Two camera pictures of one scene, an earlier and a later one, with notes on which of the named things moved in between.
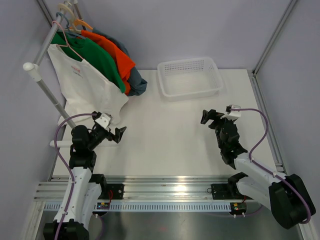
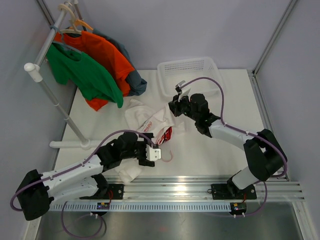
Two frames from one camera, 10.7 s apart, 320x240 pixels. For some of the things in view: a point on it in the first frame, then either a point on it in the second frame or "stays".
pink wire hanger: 67,45 -> 170,159
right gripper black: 213,115 -> 174,105
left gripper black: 116,137 -> 146,138
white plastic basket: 190,79 stays
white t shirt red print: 87,90 -> 156,121
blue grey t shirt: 137,83 stays
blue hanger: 68,32 -> 63,42
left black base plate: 117,190 stays
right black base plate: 226,191 stays
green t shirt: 80,48 -> 80,72
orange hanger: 78,21 stays
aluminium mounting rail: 148,188 stays
